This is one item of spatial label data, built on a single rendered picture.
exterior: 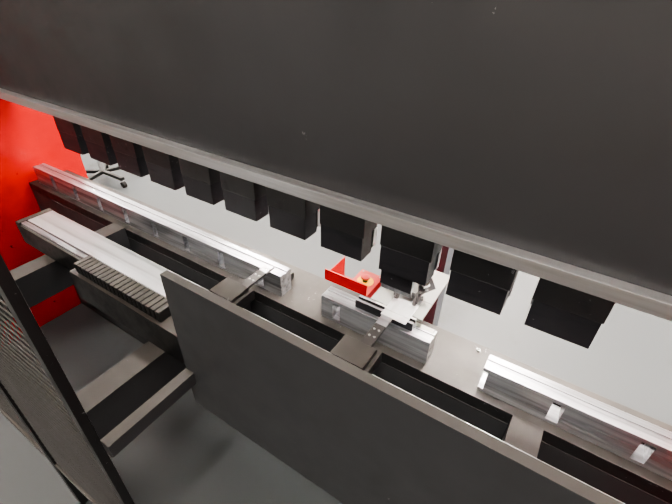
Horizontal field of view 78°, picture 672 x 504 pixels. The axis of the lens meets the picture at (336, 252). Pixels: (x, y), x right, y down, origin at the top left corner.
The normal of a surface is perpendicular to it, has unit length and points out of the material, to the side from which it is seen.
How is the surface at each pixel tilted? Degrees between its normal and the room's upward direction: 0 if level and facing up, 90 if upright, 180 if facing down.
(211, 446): 0
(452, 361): 0
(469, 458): 90
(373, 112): 90
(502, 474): 90
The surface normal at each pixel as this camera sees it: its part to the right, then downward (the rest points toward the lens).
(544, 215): -0.54, 0.48
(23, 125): 0.84, 0.32
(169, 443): 0.02, -0.82
